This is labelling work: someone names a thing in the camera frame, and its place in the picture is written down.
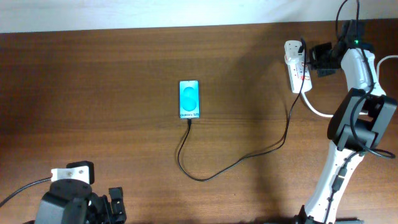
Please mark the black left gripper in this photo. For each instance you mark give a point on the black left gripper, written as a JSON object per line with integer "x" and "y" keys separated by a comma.
{"x": 106, "y": 215}

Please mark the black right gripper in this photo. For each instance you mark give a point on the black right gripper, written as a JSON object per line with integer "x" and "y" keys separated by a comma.
{"x": 314, "y": 62}

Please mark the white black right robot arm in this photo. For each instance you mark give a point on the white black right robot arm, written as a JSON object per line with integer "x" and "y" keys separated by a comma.
{"x": 355, "y": 129}

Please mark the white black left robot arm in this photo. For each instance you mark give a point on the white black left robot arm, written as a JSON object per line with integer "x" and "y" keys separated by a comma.
{"x": 73, "y": 202}

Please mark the white charger plug adapter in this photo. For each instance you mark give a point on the white charger plug adapter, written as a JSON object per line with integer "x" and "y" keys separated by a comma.
{"x": 294, "y": 55}

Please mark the white power strip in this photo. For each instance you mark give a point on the white power strip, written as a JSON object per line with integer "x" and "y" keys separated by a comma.
{"x": 299, "y": 76}

